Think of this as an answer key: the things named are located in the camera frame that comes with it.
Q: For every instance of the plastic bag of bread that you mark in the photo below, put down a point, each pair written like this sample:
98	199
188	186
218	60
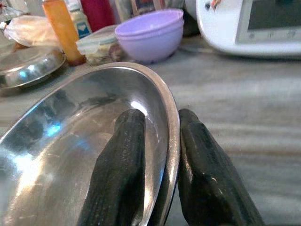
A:
30	30

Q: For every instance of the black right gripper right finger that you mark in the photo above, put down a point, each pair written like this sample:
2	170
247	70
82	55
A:
207	174

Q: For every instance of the red container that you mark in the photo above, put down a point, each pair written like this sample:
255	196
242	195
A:
97	13

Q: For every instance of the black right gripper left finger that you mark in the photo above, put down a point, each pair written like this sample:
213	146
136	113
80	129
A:
117	174

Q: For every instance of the white kitchen appliance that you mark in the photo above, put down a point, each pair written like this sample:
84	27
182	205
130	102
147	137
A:
251	26

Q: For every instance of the large steel plate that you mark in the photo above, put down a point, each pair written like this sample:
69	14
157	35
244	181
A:
70	146

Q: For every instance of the orange sauce bottle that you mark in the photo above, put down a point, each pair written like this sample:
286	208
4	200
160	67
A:
63	30

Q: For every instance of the white condiment bottle blue label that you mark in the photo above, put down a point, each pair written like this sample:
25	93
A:
80	21

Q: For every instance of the clear plastic food container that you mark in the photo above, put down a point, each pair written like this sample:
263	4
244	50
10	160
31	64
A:
100	47

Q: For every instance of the purple plastic bowl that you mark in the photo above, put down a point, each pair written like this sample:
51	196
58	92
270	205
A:
148	41
181	23

